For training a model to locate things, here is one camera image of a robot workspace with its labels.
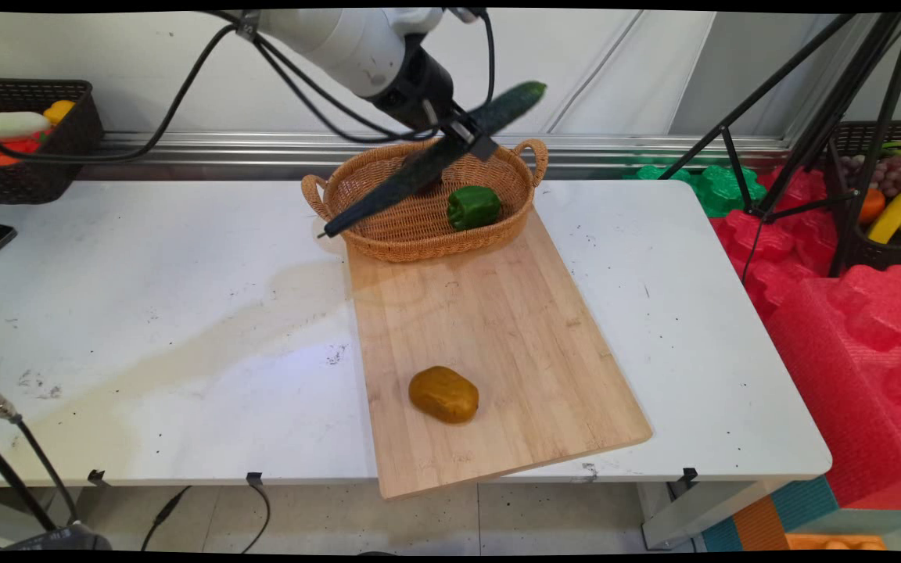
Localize black plastic fruit basket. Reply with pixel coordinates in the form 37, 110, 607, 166
826, 120, 901, 274

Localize brown potato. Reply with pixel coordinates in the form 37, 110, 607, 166
408, 365, 481, 425

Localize black cable with plug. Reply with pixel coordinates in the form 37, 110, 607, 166
140, 485, 193, 553

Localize woven wicker basket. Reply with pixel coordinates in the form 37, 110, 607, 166
300, 137, 550, 264

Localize thin black hanging cable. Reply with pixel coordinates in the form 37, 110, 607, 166
241, 479, 271, 554

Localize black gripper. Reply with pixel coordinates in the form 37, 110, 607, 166
364, 48, 500, 163

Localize white toy radish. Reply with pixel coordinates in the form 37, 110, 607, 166
0, 111, 52, 142

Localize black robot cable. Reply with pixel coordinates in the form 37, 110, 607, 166
0, 9, 497, 165

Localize orange toy carrot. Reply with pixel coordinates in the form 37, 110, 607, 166
0, 139, 41, 167

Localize orange teal foam mat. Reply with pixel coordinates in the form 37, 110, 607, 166
701, 475, 889, 552

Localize green foam mat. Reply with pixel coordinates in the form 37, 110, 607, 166
624, 163, 768, 219

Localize black tripod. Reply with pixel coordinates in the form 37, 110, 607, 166
658, 12, 901, 278

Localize black cable metal connector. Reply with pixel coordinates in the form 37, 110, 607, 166
0, 382, 111, 552

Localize black plastic vegetable basket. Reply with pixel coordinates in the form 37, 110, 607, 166
0, 77, 106, 206

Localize white table leg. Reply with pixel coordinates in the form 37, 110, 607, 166
637, 479, 788, 550

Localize red foam mat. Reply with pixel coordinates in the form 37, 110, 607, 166
709, 166, 901, 511

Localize purple toy grapes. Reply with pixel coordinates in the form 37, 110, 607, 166
842, 155, 901, 199

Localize long dark green cucumber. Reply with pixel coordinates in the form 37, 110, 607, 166
318, 81, 548, 239

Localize orange toy fruit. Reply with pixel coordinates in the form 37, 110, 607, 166
857, 188, 887, 227

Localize yellow toy banana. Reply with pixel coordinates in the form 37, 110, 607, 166
867, 181, 901, 246

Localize aluminium wall rail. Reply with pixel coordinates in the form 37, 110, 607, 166
79, 131, 792, 182

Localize green bell pepper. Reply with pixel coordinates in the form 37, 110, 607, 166
447, 185, 503, 232

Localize wooden cutting board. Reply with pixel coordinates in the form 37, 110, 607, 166
346, 207, 654, 501

